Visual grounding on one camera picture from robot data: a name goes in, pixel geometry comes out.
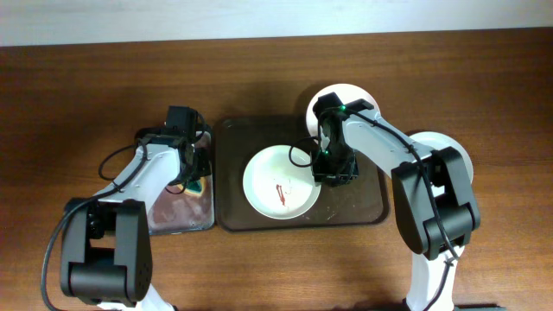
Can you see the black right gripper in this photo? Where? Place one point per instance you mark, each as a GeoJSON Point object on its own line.
{"type": "Point", "coordinates": [334, 171]}

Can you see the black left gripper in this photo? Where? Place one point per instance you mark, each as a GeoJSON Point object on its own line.
{"type": "Point", "coordinates": [199, 161]}

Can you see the green and yellow scrub sponge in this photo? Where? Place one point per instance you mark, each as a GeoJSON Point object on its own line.
{"type": "Point", "coordinates": [196, 188]}

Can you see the cream plate with red stain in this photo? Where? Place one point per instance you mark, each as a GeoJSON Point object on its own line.
{"type": "Point", "coordinates": [278, 183]}

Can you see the pale blue plate with stain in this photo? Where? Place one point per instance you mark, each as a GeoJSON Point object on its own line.
{"type": "Point", "coordinates": [424, 143]}

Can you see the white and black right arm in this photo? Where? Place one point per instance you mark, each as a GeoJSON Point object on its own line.
{"type": "Point", "coordinates": [435, 206]}

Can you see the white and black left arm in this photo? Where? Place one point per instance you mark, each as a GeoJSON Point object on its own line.
{"type": "Point", "coordinates": [106, 258]}

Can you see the dark brown serving tray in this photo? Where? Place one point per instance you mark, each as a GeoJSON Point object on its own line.
{"type": "Point", "coordinates": [364, 201]}

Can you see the metal tray with soapy water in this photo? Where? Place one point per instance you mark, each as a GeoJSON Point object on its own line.
{"type": "Point", "coordinates": [175, 212]}

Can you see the pinkish plate with red stain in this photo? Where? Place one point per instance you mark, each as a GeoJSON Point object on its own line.
{"type": "Point", "coordinates": [346, 92]}

